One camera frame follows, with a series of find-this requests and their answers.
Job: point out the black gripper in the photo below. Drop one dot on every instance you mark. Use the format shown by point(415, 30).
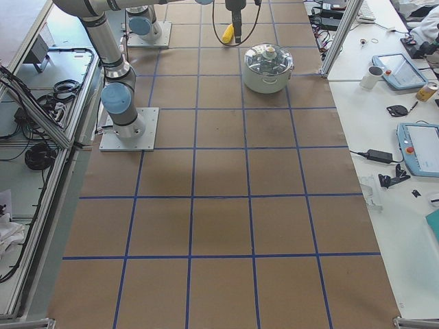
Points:
point(234, 6)

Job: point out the yellow corn cob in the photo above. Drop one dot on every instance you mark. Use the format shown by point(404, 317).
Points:
point(228, 34)

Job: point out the glass pot lid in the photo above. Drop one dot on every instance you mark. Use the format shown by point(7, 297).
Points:
point(268, 59)

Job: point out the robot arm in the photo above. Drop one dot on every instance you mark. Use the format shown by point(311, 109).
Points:
point(145, 12)
point(117, 96)

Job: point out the pale green steel pot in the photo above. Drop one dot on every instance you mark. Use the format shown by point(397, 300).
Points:
point(265, 84)

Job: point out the white mug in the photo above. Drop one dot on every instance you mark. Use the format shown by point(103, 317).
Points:
point(372, 76)

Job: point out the far blue teach pendant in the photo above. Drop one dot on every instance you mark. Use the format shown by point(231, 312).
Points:
point(403, 72)

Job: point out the blue teach pendant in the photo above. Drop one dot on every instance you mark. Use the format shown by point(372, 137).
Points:
point(403, 72)
point(419, 145)

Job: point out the yellow drink can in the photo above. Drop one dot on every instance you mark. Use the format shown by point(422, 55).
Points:
point(427, 91)

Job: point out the black power adapter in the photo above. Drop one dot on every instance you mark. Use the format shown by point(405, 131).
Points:
point(379, 156)

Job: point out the near blue teach pendant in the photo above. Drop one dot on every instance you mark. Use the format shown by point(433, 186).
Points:
point(419, 145)

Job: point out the white cloth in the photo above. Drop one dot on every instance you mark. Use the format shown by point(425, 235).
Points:
point(12, 233)

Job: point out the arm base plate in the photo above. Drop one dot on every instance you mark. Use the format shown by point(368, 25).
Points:
point(138, 136)
point(145, 34)

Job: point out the aluminium frame post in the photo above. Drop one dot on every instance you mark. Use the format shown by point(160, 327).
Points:
point(347, 20)

